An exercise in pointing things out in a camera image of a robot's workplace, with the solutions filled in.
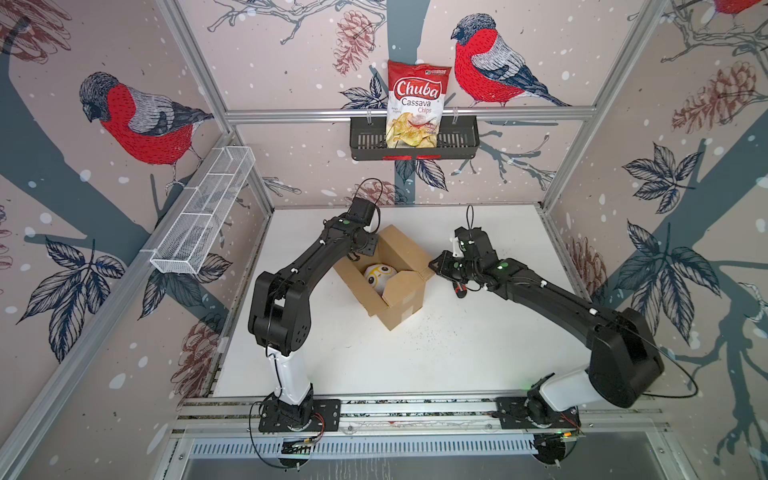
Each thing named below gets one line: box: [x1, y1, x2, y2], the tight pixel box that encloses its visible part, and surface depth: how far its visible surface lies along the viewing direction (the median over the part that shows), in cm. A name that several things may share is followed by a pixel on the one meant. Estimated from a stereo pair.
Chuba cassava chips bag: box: [386, 60, 452, 149], surface depth 86 cm
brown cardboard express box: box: [333, 224, 435, 331], surface depth 84 cm
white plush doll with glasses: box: [364, 264, 397, 296], surface depth 93 cm
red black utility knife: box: [453, 282, 468, 298], surface depth 97 cm
